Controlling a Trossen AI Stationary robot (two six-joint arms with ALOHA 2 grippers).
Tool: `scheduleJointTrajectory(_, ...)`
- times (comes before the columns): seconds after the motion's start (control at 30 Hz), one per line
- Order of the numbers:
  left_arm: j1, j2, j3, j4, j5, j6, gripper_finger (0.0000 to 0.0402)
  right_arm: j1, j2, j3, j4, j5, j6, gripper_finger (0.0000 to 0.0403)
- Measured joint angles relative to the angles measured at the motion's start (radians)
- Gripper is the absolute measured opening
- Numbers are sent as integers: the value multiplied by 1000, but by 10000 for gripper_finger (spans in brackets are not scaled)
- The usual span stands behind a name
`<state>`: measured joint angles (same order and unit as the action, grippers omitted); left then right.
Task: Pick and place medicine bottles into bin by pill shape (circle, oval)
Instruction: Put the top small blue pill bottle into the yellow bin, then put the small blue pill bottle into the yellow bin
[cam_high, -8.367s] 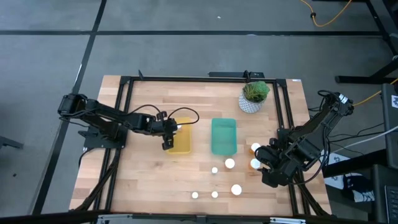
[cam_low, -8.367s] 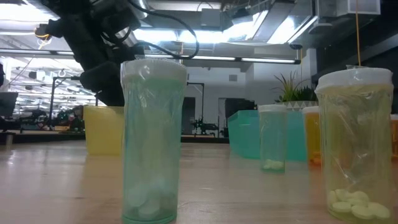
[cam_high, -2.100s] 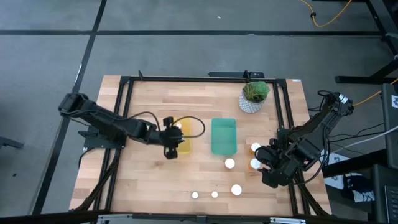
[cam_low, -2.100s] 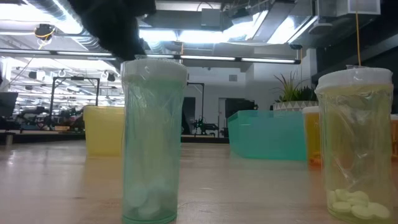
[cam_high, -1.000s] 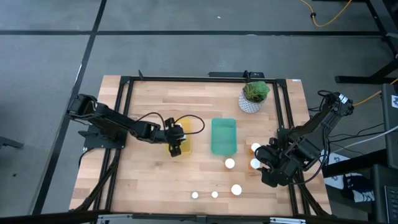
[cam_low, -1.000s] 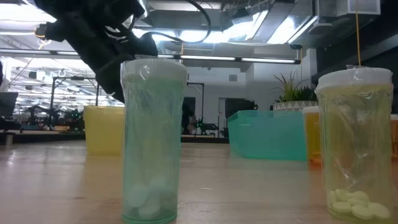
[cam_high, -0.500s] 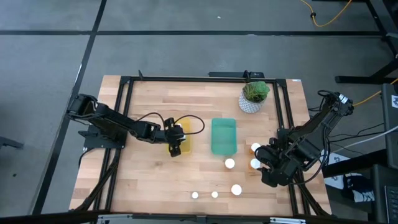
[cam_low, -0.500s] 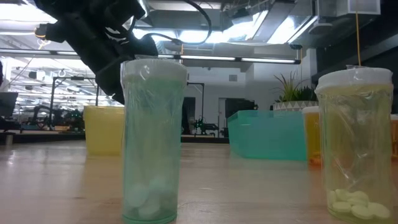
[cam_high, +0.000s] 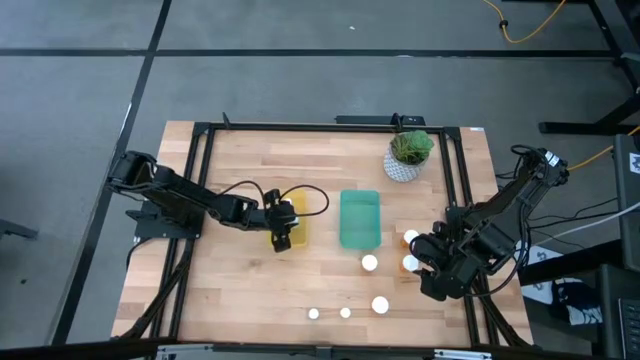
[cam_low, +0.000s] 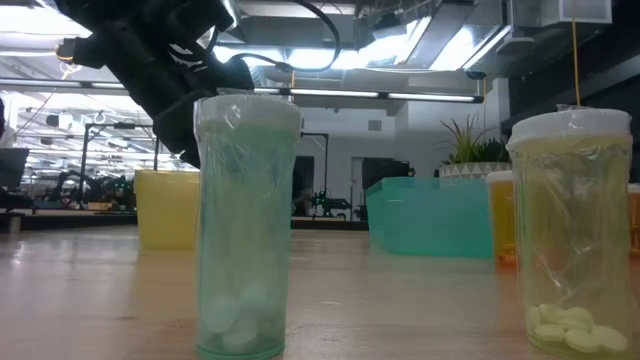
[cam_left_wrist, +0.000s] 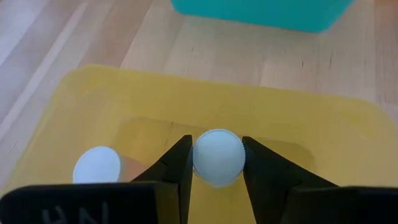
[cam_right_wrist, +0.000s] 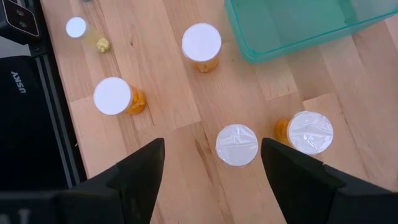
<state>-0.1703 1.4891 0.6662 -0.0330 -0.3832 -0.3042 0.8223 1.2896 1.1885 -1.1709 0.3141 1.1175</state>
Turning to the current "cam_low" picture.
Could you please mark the green translucent plastic bin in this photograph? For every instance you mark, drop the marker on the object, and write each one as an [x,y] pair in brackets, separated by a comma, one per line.
[430,220]

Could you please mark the black monitor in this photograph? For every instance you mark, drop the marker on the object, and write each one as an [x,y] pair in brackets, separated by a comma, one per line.
[12,167]

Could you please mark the potted plant patterned white pot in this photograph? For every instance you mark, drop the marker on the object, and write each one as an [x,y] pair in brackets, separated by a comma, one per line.
[472,170]

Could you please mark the green translucent pill bottle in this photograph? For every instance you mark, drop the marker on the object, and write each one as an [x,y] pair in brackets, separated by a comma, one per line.
[245,225]

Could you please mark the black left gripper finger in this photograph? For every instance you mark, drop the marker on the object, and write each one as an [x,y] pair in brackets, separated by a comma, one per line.
[177,130]
[235,77]

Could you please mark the pale yellow wide pill bottle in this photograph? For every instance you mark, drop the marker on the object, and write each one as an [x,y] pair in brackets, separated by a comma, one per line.
[570,225]

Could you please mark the black background gantry frame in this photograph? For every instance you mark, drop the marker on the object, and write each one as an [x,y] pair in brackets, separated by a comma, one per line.
[326,150]

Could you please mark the background black robot arm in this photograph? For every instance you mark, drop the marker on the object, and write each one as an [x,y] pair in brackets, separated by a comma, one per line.
[327,202]

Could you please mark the black aluminium table frame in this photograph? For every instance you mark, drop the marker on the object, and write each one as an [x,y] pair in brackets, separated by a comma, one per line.
[75,221]

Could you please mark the long LED light bar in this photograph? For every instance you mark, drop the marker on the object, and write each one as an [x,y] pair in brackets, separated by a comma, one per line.
[350,93]

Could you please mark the yellow translucent plastic bin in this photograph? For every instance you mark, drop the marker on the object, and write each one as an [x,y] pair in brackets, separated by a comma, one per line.
[165,210]

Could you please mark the black metal post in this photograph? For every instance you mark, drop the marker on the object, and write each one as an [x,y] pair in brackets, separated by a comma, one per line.
[84,165]
[156,155]

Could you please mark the distant black robot rig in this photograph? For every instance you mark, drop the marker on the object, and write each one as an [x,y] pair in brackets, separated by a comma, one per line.
[100,192]

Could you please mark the white ceiling unit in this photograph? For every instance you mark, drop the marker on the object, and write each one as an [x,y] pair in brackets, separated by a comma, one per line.
[575,10]

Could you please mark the black wall screen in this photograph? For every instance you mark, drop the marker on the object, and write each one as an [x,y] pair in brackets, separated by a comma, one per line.
[385,170]

